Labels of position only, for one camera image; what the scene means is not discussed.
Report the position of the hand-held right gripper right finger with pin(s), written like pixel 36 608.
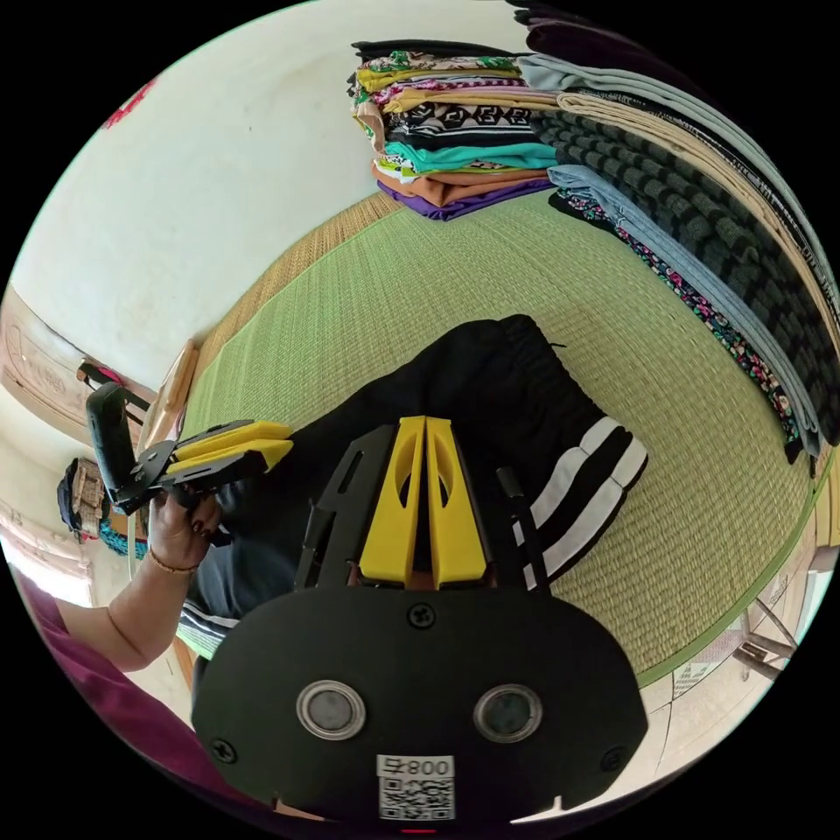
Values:
pixel 459 531

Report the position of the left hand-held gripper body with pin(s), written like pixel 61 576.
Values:
pixel 154 462

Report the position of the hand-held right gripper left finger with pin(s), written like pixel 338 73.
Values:
pixel 387 525

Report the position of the black pants with white stripes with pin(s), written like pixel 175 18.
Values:
pixel 499 400

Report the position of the person's left forearm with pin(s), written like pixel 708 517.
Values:
pixel 151 610

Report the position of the person's left hand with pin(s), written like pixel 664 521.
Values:
pixel 177 531

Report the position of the bed with green woven mat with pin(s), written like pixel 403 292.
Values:
pixel 407 275

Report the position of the person's body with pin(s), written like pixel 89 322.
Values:
pixel 125 709

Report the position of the colourful pile of clothes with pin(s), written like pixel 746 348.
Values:
pixel 459 131

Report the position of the grey and beige pile of clothes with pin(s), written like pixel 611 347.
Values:
pixel 709 216

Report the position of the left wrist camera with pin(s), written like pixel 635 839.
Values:
pixel 105 430

